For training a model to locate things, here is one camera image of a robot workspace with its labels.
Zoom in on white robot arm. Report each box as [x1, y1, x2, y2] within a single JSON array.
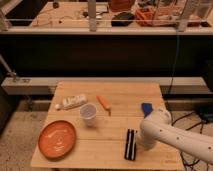
[[139, 108, 213, 165]]

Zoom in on orange ceramic plate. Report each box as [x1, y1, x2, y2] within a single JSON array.
[[38, 120, 76, 159]]

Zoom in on orange handled knife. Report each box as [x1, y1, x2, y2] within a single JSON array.
[[97, 96, 111, 116]]

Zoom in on black bag on bench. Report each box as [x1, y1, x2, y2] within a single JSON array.
[[111, 12, 134, 27]]

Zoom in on blue cloth object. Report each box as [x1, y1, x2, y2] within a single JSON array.
[[141, 103, 153, 117]]

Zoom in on clear plastic cup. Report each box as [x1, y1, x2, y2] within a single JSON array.
[[80, 103, 97, 126]]

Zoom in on black floor cables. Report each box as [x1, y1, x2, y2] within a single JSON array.
[[171, 110, 213, 171]]

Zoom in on blue hanging cable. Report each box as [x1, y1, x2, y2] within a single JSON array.
[[166, 32, 180, 96]]

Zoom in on metal clamp bracket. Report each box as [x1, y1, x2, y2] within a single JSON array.
[[0, 54, 32, 84]]

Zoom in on orange tool case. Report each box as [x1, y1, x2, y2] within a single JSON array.
[[134, 7, 178, 28]]

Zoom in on white tube bottle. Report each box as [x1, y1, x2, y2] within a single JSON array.
[[55, 94, 87, 110]]

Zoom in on white vertical post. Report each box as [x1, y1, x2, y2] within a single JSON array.
[[87, 0, 97, 32]]

